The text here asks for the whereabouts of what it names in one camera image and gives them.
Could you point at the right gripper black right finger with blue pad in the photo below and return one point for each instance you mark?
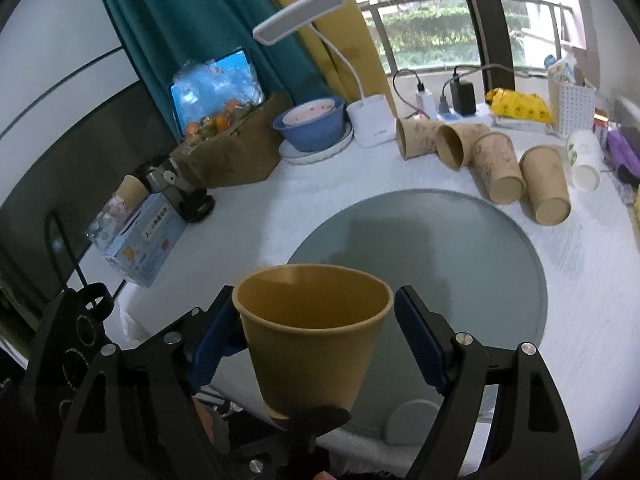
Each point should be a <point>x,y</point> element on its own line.
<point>530,436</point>

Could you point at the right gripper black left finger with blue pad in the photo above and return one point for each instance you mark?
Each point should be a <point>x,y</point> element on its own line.
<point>134,415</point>

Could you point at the brown paper cup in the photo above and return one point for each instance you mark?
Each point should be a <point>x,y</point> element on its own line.
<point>454,143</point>
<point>547,188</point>
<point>496,162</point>
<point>417,137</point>
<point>311,330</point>

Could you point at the lying brown paper cup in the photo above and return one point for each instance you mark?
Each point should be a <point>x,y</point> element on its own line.
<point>496,162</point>
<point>547,188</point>
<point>454,143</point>
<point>417,137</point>

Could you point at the lying white paper cup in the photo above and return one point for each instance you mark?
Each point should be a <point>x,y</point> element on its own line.
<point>584,156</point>

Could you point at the blue tissue box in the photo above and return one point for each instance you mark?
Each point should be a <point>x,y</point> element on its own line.
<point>139,247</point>

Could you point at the round grey glass turntable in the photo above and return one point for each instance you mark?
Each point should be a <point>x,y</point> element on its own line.
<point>466,259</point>

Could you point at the purple cloth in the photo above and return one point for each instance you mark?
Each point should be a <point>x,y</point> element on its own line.
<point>624,160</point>

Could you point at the cardboard box with fruit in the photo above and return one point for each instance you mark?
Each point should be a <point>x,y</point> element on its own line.
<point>224,119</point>

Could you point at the white plate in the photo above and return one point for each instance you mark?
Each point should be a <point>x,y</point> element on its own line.
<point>298,158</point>

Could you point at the white woven plastic basket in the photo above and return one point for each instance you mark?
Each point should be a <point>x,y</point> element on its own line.
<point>572,101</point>

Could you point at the blue bowl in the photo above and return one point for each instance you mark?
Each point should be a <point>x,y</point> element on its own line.
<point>313,126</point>

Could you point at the black charger adapter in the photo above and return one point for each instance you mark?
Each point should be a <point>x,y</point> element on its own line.
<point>462,95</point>

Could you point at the white charger plug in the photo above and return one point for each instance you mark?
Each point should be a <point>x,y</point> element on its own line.
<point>425,101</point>

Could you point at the teal curtain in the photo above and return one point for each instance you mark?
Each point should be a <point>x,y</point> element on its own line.
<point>162,36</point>

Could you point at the black balcony railing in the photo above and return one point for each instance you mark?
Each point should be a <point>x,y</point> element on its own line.
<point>435,35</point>

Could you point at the yellow curtain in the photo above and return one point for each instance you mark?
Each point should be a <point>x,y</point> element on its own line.
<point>344,52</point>

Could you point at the black window frame post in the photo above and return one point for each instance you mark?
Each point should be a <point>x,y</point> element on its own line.
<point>493,42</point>

